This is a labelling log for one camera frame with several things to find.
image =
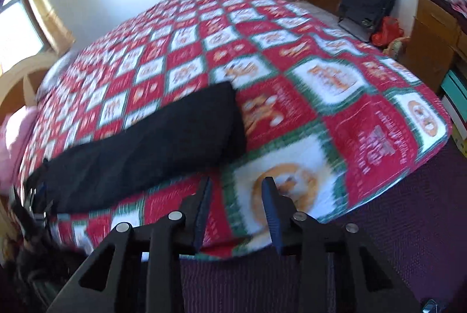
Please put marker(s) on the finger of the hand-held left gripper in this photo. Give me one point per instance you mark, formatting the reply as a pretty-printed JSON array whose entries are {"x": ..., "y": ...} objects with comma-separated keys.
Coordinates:
[{"x": 41, "y": 189}]

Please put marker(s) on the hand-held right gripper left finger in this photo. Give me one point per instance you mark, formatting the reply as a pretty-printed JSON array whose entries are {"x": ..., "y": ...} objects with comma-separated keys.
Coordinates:
[{"x": 203, "y": 214}]

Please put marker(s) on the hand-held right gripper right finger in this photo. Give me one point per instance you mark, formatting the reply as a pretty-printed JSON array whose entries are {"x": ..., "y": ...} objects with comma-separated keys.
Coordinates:
[{"x": 270, "y": 207}]

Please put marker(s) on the black pants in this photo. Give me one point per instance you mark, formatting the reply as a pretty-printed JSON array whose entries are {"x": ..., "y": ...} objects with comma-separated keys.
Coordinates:
[{"x": 146, "y": 149}]

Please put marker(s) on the pink folded blanket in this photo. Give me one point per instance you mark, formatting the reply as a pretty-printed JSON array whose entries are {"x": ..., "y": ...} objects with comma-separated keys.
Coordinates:
[{"x": 14, "y": 141}]

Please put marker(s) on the striped grey pillow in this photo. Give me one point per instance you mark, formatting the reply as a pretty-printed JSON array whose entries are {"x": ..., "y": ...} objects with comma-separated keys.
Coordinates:
[{"x": 54, "y": 72}]

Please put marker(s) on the cream wooden headboard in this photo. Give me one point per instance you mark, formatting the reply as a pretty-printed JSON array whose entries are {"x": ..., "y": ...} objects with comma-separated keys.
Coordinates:
[{"x": 25, "y": 72}]

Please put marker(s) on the red green printed blanket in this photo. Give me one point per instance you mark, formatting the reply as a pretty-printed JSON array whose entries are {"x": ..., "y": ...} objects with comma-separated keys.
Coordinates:
[{"x": 292, "y": 87}]

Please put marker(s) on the purple bed sheet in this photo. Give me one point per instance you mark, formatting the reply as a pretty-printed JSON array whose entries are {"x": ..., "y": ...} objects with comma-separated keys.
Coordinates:
[{"x": 401, "y": 232}]

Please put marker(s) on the window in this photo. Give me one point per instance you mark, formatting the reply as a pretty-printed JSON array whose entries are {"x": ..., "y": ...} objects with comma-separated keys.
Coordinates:
[{"x": 18, "y": 28}]

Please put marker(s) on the yellow patterned curtain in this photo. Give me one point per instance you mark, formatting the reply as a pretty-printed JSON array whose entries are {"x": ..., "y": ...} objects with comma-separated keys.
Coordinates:
[{"x": 47, "y": 14}]

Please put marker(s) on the yellow stuffed toy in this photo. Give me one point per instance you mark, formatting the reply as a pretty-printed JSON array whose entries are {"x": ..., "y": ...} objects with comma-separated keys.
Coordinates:
[{"x": 396, "y": 48}]

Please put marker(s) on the red plastic bag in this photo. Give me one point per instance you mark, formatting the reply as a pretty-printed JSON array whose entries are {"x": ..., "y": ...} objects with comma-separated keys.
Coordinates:
[{"x": 388, "y": 31}]

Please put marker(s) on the teal box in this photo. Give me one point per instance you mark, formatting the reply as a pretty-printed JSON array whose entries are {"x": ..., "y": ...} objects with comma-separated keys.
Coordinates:
[{"x": 456, "y": 87}]

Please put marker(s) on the wooden cabinet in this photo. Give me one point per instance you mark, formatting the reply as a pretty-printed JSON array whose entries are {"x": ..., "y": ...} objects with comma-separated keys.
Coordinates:
[{"x": 432, "y": 39}]

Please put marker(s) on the dark red cloth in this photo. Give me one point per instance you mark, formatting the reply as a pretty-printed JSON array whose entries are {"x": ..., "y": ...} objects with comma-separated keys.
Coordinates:
[{"x": 443, "y": 1}]

